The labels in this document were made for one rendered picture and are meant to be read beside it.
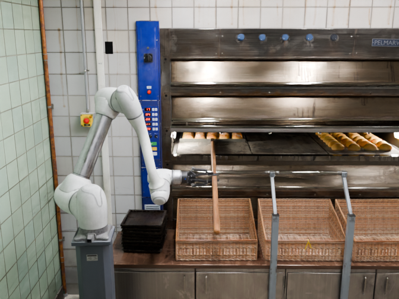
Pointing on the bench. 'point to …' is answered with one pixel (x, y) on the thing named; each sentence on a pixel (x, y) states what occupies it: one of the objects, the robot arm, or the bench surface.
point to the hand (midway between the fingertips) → (213, 177)
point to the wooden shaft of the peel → (215, 192)
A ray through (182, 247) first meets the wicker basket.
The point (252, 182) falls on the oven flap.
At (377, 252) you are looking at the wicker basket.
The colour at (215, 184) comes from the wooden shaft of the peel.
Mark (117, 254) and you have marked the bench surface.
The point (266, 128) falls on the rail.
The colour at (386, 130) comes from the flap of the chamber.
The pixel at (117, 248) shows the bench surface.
